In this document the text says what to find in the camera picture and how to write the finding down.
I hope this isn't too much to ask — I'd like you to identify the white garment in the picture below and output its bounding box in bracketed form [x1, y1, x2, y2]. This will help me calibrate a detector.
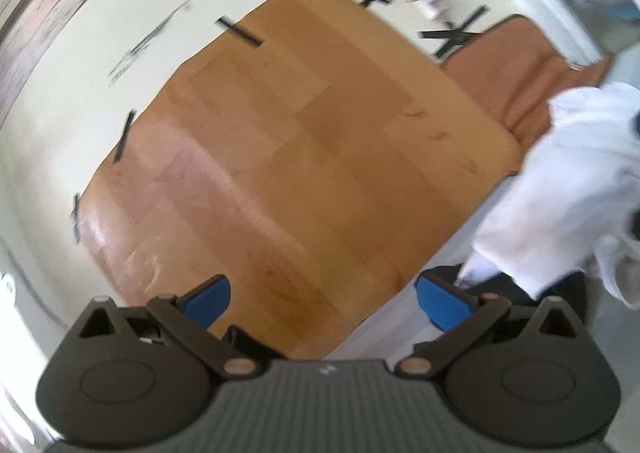
[457, 82, 640, 306]

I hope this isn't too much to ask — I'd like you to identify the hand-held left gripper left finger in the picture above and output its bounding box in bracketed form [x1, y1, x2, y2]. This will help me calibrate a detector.
[75, 274, 263, 381]

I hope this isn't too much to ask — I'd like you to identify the brown cushion mat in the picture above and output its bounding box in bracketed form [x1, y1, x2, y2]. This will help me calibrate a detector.
[442, 14, 613, 146]

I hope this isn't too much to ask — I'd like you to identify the black star-shaped base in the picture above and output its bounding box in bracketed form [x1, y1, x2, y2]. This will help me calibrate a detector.
[419, 6, 491, 60]

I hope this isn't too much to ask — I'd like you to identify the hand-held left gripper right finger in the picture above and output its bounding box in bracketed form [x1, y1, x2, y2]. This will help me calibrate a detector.
[395, 269, 585, 381]

